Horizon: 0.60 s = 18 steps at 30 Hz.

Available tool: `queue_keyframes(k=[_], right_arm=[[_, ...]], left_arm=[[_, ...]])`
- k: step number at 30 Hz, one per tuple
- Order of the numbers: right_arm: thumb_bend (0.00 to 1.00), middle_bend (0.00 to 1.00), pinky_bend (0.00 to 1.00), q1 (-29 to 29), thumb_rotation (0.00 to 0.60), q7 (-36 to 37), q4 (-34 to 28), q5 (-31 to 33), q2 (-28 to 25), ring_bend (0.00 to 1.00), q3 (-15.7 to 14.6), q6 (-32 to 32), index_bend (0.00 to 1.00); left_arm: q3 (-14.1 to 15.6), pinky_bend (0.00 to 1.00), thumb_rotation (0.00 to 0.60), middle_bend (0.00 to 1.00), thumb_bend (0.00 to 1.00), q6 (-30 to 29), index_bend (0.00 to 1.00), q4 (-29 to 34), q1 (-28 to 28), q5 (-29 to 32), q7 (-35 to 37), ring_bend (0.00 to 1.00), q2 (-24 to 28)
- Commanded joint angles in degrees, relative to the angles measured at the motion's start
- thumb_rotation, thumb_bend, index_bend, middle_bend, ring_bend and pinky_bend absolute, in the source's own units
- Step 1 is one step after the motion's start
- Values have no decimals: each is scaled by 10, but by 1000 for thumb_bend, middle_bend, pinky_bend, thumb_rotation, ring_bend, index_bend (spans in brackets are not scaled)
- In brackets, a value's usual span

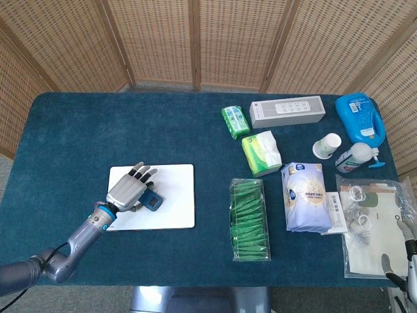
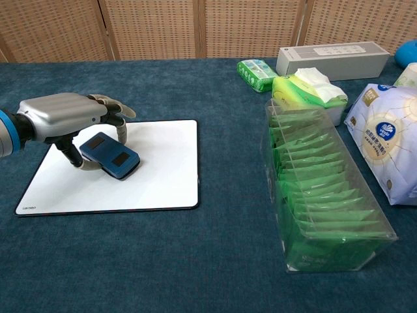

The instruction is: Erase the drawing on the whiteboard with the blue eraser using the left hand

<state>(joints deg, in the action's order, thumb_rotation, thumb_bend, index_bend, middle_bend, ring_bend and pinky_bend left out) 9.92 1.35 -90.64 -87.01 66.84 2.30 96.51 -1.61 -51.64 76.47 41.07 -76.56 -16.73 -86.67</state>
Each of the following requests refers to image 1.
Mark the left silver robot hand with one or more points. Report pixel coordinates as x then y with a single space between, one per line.
125 190

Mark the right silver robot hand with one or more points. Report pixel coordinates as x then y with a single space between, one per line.
413 270

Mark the blue board eraser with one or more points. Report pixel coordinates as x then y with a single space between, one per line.
152 201

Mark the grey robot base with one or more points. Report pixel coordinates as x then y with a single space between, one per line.
195 300

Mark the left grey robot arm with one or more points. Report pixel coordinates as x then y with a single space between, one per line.
78 236

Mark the white drawing board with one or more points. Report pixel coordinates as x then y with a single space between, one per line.
179 202

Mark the clear plastic zip bag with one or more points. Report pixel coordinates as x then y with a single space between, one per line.
374 228

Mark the dark blue table cloth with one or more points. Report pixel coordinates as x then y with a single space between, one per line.
97 130

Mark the white barcode label card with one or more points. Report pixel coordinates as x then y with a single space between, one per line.
337 208

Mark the white pump dispenser bottle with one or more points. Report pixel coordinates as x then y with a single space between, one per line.
350 159

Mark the clear box of green sachets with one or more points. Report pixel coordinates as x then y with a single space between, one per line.
249 221

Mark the white blue refill pouch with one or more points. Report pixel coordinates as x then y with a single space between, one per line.
306 199

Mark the green wet wipes pack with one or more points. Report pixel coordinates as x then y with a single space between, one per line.
235 121

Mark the green facial tissue pack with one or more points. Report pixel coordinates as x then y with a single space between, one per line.
257 156

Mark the white paper cup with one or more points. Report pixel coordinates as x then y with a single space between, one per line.
325 146

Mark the wooden rattan folding screen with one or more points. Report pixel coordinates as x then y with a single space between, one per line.
163 39

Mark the blue detergent bottle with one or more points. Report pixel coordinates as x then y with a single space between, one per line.
358 114

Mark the grey power strip box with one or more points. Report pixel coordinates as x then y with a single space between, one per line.
286 112

